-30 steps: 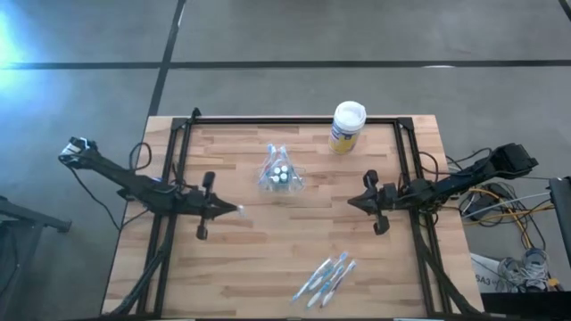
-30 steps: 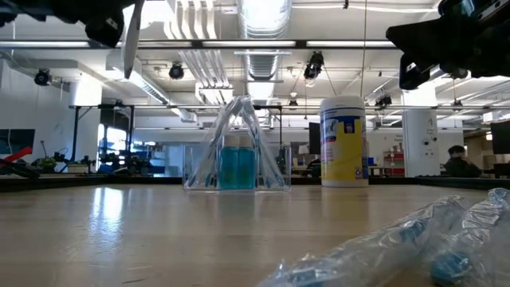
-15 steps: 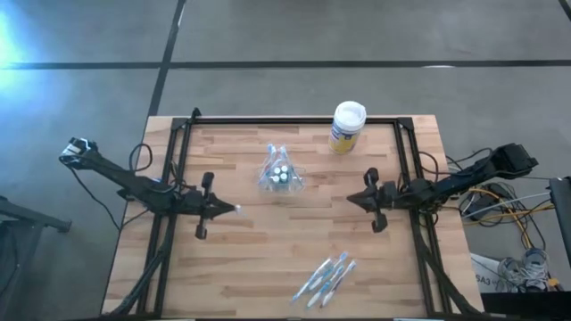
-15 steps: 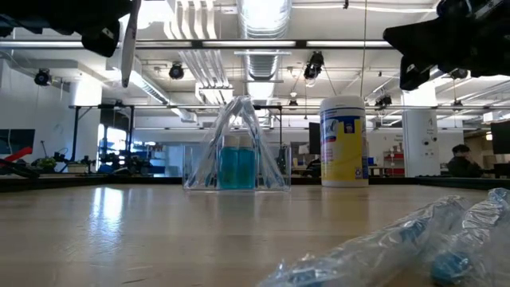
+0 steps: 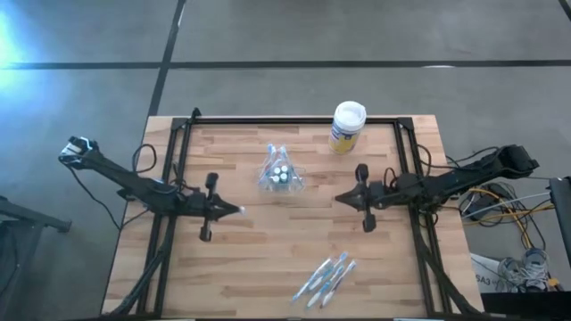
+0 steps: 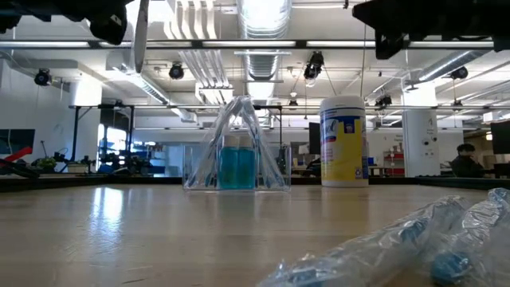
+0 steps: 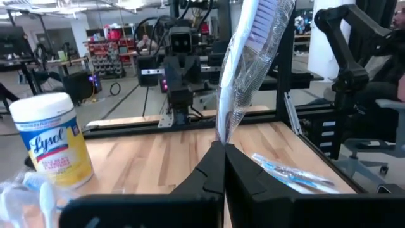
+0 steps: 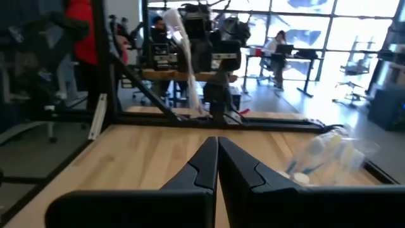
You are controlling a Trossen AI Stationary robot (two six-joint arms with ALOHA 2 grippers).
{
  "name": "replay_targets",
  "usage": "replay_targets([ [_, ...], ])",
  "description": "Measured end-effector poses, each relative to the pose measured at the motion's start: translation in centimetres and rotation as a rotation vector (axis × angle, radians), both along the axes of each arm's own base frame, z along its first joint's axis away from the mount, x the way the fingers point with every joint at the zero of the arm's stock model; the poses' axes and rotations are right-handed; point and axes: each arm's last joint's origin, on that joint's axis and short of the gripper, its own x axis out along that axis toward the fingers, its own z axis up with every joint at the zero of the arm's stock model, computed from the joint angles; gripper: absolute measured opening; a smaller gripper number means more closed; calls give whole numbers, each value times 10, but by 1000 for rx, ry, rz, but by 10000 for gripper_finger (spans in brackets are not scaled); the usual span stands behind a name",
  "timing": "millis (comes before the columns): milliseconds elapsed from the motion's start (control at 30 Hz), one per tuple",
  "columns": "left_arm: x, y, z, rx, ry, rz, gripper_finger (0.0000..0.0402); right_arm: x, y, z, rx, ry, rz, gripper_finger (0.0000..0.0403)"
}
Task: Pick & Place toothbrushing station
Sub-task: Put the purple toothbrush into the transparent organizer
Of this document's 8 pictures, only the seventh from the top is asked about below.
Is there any computer tower with LEDs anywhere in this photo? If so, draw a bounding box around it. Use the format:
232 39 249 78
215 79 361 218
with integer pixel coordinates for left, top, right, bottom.
159 75 169 95

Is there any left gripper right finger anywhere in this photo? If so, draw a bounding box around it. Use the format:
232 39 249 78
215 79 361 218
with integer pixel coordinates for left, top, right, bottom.
225 143 405 228

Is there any person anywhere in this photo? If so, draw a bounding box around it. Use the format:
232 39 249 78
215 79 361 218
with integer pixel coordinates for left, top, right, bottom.
135 34 159 53
354 8 405 143

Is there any black computer case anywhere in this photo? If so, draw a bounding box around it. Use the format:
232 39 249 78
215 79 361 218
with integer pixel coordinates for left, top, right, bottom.
62 69 103 105

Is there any silver frame corner brace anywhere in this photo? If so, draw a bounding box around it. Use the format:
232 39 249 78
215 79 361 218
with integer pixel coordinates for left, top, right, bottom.
282 91 303 136

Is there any red parts shelf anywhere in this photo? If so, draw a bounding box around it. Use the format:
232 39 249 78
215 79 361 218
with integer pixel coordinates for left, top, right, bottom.
82 27 137 80

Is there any coiled black floor cable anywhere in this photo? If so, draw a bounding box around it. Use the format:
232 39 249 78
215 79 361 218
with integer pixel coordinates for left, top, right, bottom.
109 81 122 97

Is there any black office desk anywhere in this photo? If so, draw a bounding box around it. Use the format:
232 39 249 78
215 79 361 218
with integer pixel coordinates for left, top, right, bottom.
0 56 91 96

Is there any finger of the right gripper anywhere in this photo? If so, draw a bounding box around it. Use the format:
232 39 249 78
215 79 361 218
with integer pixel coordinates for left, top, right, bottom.
141 56 184 91
182 56 222 91

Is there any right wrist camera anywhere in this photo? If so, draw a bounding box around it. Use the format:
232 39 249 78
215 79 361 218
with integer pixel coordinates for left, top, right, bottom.
168 26 194 55

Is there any white building pillar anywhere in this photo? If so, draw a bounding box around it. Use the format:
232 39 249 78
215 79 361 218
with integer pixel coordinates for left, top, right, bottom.
307 0 352 84
70 18 90 58

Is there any purple white toothbrush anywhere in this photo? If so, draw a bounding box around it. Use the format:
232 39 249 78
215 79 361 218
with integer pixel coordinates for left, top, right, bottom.
215 0 297 146

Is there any Lysol wipes canister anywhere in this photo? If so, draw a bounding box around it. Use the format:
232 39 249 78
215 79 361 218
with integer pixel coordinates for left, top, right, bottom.
8 92 95 190

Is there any grey office chair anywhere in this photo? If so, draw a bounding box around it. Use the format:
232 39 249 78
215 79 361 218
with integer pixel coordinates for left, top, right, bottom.
333 98 405 189

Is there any black metal rig frame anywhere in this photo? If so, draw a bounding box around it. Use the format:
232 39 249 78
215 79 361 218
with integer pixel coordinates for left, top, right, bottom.
82 0 365 194

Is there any black computer monitor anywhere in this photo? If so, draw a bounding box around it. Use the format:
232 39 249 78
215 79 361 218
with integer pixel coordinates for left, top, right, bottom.
0 24 35 60

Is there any black drawer cabinet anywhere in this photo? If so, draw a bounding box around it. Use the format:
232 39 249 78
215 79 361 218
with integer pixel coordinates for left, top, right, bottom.
302 109 344 161

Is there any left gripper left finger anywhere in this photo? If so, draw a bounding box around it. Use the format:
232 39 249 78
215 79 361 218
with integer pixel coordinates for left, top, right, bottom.
59 141 225 228

